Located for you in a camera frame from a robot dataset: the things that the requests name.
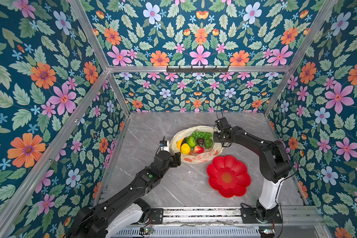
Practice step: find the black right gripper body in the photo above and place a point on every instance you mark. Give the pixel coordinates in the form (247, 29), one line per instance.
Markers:
(217, 137)

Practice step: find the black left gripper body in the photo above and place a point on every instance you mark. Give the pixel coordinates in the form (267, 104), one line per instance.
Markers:
(174, 161)

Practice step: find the yellow printed plastic bag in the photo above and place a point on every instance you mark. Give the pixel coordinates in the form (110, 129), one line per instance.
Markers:
(196, 145)

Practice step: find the red flower-shaped plate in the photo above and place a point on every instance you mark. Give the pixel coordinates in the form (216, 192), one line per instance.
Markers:
(228, 176)

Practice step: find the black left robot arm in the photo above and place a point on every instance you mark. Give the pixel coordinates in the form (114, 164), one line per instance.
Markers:
(126, 207)

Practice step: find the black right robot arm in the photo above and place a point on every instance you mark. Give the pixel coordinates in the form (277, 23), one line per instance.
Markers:
(274, 164)

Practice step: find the green fake lime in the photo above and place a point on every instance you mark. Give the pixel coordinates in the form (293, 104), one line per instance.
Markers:
(208, 144)

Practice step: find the dark brown fake fruit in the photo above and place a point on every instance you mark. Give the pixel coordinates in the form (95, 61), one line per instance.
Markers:
(200, 141)

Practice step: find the yellow fake lemon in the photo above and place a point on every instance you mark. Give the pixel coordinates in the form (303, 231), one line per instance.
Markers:
(185, 149)

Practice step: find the green fake grape bunch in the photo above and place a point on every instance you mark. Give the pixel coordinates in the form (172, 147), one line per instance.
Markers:
(201, 134)

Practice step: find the red fake strawberry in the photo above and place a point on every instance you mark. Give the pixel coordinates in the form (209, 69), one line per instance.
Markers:
(198, 149)

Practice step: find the light green fake fruit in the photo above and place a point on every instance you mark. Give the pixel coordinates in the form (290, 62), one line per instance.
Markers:
(191, 141)

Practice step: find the black hook rack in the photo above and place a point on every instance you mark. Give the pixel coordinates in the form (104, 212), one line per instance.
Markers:
(197, 69)

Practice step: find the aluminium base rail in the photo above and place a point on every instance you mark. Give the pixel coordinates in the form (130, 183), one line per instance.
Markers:
(209, 222)

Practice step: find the aluminium frame back crossbar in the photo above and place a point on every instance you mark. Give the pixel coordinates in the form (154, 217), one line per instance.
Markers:
(147, 69)

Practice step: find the aluminium frame crossbar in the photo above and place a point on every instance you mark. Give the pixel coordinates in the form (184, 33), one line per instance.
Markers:
(21, 196)
(147, 69)

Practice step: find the aluminium frame left crossbar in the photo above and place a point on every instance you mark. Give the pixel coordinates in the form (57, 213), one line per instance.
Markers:
(21, 196)

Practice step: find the aluminium frame corner post right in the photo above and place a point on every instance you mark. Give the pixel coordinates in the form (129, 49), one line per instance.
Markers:
(320, 19)

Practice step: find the aluminium frame corner post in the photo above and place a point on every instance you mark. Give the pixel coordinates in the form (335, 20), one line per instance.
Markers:
(98, 51)
(320, 19)

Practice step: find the aluminium frame corner post left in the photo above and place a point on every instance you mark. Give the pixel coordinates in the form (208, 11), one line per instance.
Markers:
(98, 51)

